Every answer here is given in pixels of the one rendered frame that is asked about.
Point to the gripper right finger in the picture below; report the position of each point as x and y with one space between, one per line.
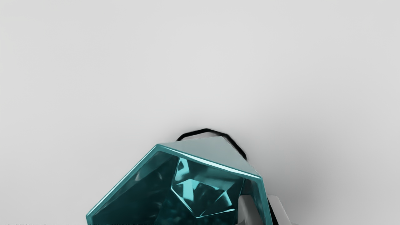
281 214

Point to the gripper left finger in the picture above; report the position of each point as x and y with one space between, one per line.
247 211

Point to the teal faceted mug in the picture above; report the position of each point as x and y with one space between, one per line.
200 156

